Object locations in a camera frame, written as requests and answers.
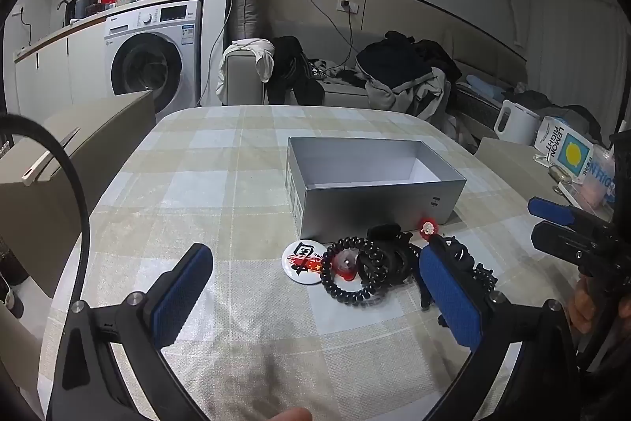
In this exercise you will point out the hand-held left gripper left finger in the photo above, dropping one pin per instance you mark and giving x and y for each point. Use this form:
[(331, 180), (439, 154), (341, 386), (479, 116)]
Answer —
[(182, 293)]

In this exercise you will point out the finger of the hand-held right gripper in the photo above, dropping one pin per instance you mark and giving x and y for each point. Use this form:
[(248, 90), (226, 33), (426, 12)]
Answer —
[(567, 246), (549, 210)]

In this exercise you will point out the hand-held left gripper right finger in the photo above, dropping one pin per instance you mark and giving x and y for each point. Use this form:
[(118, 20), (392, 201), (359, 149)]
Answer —
[(451, 297)]

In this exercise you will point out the black toothed headband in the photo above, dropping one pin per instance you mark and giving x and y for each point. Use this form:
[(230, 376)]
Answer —
[(475, 275)]

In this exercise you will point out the black hair claw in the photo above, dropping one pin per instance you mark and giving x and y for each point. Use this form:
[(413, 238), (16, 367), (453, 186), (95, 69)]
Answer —
[(389, 260)]

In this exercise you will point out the grey cardboard box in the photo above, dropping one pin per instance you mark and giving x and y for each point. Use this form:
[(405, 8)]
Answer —
[(374, 209)]

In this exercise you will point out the round white pin badge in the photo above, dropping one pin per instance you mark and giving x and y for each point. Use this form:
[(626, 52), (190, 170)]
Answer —
[(300, 258)]

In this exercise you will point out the person's right hand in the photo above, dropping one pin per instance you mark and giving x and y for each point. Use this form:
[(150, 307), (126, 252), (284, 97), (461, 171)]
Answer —
[(581, 307)]

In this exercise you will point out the person's left hand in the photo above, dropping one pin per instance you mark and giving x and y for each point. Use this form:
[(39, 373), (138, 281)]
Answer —
[(288, 415)]

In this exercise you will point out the brown cardboard box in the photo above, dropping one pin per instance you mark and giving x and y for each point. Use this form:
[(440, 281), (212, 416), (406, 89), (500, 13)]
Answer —
[(74, 184), (512, 169)]

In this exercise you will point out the blue yellow printed packet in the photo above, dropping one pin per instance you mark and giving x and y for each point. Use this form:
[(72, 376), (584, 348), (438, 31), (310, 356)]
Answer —
[(574, 154)]

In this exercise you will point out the red white flower ornament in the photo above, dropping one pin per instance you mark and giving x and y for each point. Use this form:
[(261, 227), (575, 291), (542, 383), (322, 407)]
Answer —
[(429, 227)]

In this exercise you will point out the white electric kettle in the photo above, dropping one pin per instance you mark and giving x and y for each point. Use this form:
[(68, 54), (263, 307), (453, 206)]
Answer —
[(517, 125)]

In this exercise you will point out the light checked cloth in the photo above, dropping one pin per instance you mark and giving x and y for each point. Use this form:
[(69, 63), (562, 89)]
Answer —
[(458, 130)]

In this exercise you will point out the dark bottle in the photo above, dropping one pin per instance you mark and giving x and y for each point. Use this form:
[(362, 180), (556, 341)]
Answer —
[(12, 260)]

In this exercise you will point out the kitchen knife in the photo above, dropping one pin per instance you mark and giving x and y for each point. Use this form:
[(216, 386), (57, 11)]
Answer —
[(47, 162)]

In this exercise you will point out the beige grey jacket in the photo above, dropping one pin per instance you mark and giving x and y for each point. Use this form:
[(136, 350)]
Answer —
[(394, 95)]

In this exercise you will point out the black jacket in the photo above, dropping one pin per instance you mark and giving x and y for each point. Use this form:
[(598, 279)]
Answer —
[(394, 56)]

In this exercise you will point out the beige sofa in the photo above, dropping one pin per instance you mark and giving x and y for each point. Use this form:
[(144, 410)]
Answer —
[(241, 80)]

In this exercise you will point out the white washing machine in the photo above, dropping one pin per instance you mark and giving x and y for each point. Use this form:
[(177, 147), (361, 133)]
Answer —
[(148, 61)]

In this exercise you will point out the black white patterned cloth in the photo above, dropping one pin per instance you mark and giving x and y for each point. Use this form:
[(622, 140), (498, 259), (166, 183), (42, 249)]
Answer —
[(340, 73)]

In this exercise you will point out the white garment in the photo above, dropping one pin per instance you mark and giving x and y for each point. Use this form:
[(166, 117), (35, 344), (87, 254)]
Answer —
[(259, 53)]

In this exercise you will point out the black garment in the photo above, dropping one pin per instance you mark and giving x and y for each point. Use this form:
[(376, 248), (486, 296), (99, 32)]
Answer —
[(296, 66)]

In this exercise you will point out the white kitchen cabinet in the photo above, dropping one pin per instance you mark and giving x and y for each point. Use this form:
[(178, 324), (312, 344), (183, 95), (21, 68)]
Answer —
[(64, 66)]

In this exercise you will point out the grey pillow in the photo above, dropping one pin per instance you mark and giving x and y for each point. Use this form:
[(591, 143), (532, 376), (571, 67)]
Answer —
[(249, 6)]

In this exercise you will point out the black cooking pot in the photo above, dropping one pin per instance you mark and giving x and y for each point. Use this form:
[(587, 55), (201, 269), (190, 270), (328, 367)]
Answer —
[(81, 5)]

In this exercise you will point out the white wall socket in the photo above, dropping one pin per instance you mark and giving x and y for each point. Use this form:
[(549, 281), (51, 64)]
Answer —
[(347, 5)]

